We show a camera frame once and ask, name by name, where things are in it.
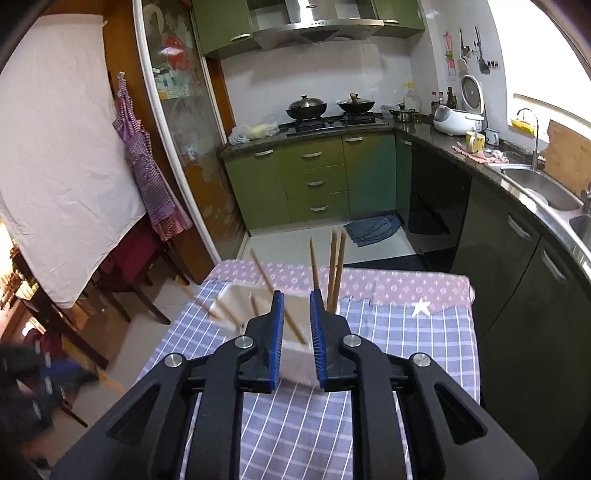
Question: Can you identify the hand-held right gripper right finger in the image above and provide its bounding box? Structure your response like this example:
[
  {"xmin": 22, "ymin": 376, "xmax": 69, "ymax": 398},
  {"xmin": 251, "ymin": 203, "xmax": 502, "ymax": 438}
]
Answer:
[{"xmin": 308, "ymin": 289, "xmax": 540, "ymax": 480}]

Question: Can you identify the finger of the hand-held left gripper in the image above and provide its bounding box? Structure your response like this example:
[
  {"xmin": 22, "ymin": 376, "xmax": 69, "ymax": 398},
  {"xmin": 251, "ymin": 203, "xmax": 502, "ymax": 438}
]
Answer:
[{"xmin": 39, "ymin": 359, "xmax": 100, "ymax": 393}]

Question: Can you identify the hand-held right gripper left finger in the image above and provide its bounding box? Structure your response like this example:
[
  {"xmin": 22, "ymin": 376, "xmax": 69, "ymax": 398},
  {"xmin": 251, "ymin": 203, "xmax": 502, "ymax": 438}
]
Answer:
[{"xmin": 50, "ymin": 291, "xmax": 286, "ymax": 480}]

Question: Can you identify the white plastic utensil holder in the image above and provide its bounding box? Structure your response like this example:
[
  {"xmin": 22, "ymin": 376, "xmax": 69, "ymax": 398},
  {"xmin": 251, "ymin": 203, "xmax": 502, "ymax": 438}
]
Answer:
[{"xmin": 213, "ymin": 284, "xmax": 342, "ymax": 388}]

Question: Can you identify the bunch of wooden chopsticks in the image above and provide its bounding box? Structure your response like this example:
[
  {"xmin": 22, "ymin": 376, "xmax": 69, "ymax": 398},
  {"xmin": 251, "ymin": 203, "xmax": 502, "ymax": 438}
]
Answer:
[{"xmin": 191, "ymin": 228, "xmax": 348, "ymax": 347}]

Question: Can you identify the pink patterned cloth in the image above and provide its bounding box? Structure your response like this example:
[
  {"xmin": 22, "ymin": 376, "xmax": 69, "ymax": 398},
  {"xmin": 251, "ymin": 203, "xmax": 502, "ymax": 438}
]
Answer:
[{"xmin": 203, "ymin": 259, "xmax": 475, "ymax": 319}]

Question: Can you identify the blue checked tablecloth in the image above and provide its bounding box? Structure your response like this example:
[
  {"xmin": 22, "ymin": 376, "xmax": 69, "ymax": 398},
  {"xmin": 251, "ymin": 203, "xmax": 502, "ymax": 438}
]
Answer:
[{"xmin": 134, "ymin": 277, "xmax": 481, "ymax": 480}]

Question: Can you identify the blue floor rag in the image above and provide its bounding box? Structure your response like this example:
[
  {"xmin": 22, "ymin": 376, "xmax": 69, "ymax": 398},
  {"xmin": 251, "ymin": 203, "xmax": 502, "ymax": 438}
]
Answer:
[{"xmin": 344, "ymin": 213, "xmax": 404, "ymax": 247}]

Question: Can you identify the green kitchen base cabinet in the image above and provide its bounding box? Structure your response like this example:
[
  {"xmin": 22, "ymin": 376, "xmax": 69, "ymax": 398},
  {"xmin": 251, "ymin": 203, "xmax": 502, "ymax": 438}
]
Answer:
[{"xmin": 224, "ymin": 130, "xmax": 398, "ymax": 232}]

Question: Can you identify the dark kitchen base cabinet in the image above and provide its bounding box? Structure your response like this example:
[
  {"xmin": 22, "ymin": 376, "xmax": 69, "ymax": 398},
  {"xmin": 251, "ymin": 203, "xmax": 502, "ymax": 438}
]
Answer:
[{"xmin": 394, "ymin": 134, "xmax": 591, "ymax": 462}]

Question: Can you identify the purple checked apron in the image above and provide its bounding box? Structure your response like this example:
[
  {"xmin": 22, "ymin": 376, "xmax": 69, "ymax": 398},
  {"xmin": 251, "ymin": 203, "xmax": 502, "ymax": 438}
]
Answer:
[{"xmin": 112, "ymin": 71, "xmax": 194, "ymax": 241}]

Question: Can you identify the pale yellow food bag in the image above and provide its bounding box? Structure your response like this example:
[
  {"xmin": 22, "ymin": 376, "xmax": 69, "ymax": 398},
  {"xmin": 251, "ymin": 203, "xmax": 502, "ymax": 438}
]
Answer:
[{"xmin": 247, "ymin": 121, "xmax": 280, "ymax": 139}]

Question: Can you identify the black gas stove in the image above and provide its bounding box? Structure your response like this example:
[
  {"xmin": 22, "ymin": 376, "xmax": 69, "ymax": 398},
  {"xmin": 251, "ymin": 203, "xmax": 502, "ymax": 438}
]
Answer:
[{"xmin": 285, "ymin": 114, "xmax": 391, "ymax": 138}]

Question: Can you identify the white hanging sheet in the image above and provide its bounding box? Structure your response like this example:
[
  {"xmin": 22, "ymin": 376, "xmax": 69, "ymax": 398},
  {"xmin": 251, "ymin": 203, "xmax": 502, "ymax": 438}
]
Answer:
[{"xmin": 0, "ymin": 13, "xmax": 147, "ymax": 310}]

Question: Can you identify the black wok with lid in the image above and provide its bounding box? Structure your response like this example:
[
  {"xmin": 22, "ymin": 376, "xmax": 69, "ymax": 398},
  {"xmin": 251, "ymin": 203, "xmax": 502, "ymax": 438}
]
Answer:
[{"xmin": 285, "ymin": 95, "xmax": 328, "ymax": 121}]

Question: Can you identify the black kitchen countertop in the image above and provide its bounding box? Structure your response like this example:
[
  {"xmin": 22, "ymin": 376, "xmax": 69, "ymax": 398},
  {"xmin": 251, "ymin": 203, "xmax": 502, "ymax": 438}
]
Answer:
[{"xmin": 218, "ymin": 117, "xmax": 532, "ymax": 174}]

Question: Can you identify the glass sliding door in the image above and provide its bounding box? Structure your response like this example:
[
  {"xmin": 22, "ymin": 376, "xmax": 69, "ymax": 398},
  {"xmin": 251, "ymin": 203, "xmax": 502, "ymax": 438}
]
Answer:
[{"xmin": 133, "ymin": 0, "xmax": 245, "ymax": 278}]

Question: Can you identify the pink dish towel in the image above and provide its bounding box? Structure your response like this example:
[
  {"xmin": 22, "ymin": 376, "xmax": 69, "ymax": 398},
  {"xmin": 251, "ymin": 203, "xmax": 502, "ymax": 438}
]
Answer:
[{"xmin": 451, "ymin": 143, "xmax": 509, "ymax": 164}]

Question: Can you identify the white rice cooker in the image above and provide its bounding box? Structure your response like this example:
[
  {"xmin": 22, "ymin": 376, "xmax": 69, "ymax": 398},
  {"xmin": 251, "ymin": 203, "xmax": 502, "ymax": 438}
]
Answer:
[{"xmin": 433, "ymin": 75, "xmax": 488, "ymax": 137}]

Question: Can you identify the stainless steel sink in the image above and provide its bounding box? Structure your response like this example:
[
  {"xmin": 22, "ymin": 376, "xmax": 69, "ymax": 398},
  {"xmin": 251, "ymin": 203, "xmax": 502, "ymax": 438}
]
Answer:
[{"xmin": 501, "ymin": 164, "xmax": 591, "ymax": 259}]

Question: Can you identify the steel gooseneck faucet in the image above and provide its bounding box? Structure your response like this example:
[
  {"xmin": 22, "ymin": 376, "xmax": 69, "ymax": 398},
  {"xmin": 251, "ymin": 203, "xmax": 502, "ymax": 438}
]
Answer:
[{"xmin": 516, "ymin": 108, "xmax": 541, "ymax": 171}]

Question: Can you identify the red door sticker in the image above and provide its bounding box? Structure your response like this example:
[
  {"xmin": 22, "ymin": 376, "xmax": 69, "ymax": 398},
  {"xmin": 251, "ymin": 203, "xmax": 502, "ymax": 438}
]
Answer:
[{"xmin": 164, "ymin": 37, "xmax": 188, "ymax": 68}]

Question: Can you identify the steel range hood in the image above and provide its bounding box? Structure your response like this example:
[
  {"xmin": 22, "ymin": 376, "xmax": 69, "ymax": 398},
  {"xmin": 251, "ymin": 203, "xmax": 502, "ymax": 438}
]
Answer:
[{"xmin": 247, "ymin": 0, "xmax": 385, "ymax": 51}]

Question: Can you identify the wooden cutting board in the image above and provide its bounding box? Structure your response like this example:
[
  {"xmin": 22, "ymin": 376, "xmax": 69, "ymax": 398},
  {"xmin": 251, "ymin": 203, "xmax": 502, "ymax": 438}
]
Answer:
[{"xmin": 544, "ymin": 119, "xmax": 591, "ymax": 197}]

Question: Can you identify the black hanging spatula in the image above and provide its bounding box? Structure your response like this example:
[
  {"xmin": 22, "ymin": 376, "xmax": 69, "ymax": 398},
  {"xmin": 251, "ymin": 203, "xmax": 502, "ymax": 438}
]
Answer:
[{"xmin": 475, "ymin": 27, "xmax": 490, "ymax": 75}]

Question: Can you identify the green wall cabinet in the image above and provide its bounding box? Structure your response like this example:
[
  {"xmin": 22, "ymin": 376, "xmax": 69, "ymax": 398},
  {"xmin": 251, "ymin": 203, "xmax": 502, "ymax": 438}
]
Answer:
[
  {"xmin": 191, "ymin": 0, "xmax": 256, "ymax": 60},
  {"xmin": 370, "ymin": 0, "xmax": 426, "ymax": 38}
]

